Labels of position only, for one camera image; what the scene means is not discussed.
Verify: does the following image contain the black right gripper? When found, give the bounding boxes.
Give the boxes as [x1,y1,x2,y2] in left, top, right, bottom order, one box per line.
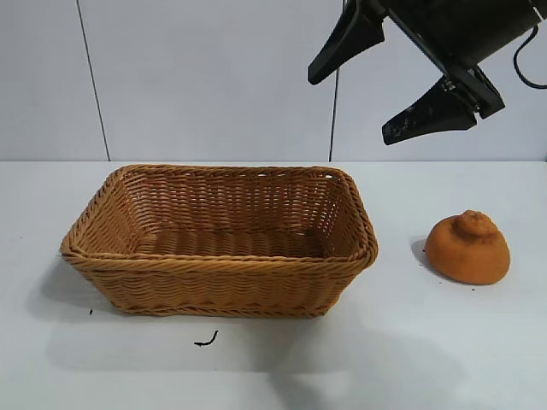
[307,0,547,147]

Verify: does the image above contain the orange bread bun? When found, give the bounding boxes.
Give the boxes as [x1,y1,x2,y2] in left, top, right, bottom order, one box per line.
[424,208,512,284]

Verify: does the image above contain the brown woven wicker basket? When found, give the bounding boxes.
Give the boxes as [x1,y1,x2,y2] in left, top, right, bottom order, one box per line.
[59,164,380,319]

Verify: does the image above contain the small black twig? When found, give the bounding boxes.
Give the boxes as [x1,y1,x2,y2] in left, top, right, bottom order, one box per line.
[194,329,220,348]

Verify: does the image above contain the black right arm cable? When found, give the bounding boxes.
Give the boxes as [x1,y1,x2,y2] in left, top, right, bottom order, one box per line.
[512,25,547,91]

